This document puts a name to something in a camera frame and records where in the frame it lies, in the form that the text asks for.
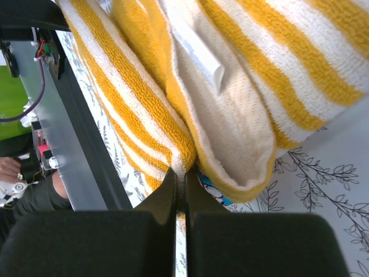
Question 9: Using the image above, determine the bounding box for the person in dark clothing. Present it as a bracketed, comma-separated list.
[1, 143, 72, 244]

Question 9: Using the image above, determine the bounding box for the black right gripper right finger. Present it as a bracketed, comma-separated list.
[184, 171, 349, 276]

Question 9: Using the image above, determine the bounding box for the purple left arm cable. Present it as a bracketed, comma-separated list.
[0, 57, 46, 124]

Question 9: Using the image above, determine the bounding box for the yellow striped towel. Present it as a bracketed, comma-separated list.
[57, 1, 368, 203]

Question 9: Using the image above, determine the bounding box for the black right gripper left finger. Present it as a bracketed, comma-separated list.
[1, 170, 177, 276]

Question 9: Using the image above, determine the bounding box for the aluminium frame rail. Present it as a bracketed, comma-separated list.
[10, 42, 108, 211]

